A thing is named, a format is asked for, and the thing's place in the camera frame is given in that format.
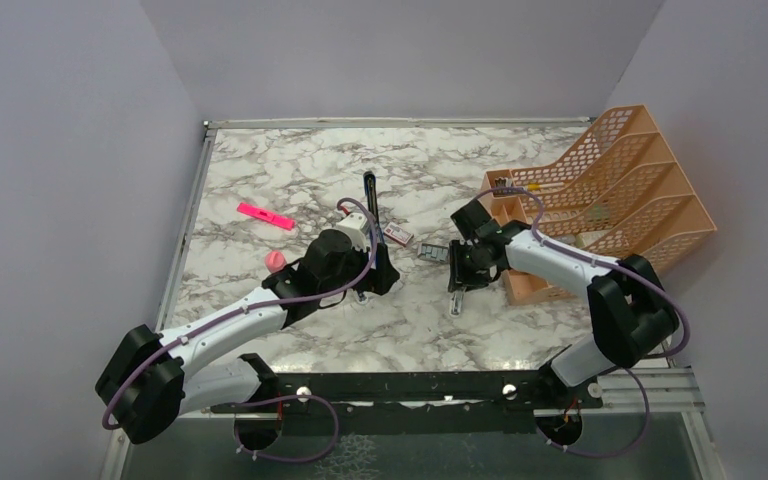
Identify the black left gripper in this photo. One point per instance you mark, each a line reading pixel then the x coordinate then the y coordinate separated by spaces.
pixel 385 274

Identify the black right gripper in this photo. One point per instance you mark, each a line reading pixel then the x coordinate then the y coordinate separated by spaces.
pixel 459 277

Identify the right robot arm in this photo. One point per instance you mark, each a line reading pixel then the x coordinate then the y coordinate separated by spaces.
pixel 630 313

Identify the black piano keyboard ruler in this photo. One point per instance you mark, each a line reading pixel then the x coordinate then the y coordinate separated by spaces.
pixel 503 182

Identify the staple box tray with staples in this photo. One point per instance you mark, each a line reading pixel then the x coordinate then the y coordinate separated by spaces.
pixel 433 252

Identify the pink capped small bottle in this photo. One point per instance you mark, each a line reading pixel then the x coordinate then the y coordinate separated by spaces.
pixel 275 261

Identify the blue stapler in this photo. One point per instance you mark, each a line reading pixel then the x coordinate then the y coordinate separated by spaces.
pixel 369 182

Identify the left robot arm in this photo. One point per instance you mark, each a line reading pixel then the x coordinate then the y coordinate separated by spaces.
pixel 154 377

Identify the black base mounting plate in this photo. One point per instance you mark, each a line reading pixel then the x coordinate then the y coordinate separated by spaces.
pixel 412 403

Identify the peach plastic desk organizer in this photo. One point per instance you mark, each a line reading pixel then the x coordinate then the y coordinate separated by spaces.
pixel 618 190

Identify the pink flat plastic bar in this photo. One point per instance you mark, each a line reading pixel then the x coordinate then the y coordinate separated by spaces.
pixel 267 216

